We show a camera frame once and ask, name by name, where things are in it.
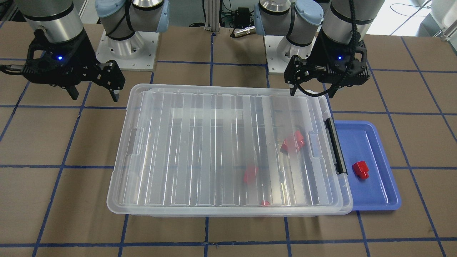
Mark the clear plastic storage box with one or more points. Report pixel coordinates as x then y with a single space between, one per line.
342 200

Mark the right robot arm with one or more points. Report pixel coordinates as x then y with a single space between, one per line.
60 20

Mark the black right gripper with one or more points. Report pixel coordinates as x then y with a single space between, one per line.
83 56

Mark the clear plastic box lid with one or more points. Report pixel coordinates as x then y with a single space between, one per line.
228 150

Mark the black box latch handle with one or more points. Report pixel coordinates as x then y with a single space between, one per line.
338 157

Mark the aluminium frame post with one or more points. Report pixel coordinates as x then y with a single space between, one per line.
212 15

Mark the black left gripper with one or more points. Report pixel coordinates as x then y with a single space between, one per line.
315 54

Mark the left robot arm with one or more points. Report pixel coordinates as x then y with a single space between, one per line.
344 21

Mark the blue plastic tray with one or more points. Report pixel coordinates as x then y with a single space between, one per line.
360 141

